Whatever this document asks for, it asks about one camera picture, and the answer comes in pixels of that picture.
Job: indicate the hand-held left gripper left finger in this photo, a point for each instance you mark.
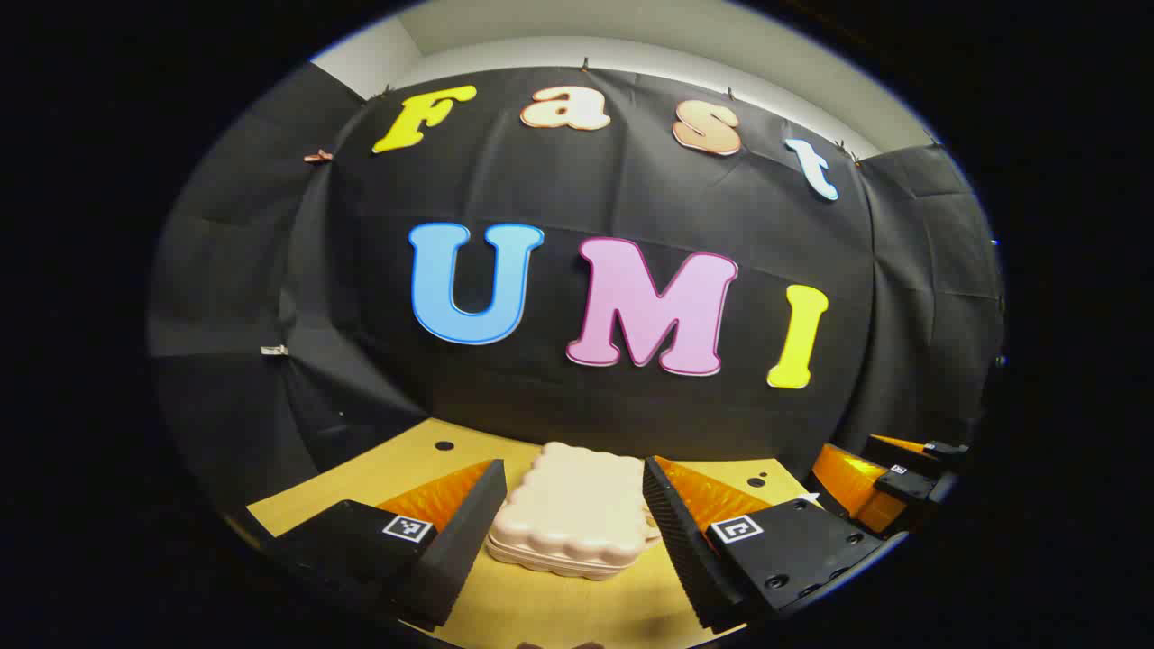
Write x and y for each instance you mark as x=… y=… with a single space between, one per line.
x=455 y=541

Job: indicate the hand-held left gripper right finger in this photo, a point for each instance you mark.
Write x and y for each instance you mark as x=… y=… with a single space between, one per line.
x=685 y=541

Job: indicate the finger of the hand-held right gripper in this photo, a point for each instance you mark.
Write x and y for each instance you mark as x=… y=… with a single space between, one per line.
x=945 y=452
x=847 y=487

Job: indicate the pink suitcase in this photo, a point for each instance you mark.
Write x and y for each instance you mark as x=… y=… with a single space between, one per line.
x=572 y=509

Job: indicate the black backdrop cloth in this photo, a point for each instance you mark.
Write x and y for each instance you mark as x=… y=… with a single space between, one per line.
x=586 y=207

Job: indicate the pink cloth clip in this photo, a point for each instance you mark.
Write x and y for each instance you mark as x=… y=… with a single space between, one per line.
x=317 y=156

